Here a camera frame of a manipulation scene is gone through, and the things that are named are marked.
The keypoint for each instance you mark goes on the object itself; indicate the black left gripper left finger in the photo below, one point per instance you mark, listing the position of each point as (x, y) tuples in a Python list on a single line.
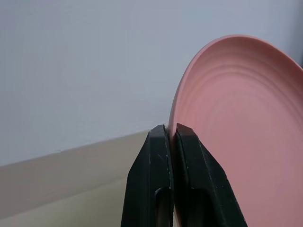
[(146, 175)]

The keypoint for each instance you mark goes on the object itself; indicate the pink ribbed plate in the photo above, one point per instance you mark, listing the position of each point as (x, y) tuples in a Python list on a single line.
[(241, 113)]

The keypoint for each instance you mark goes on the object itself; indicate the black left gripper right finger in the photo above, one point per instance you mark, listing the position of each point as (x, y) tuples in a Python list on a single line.
[(208, 184)]

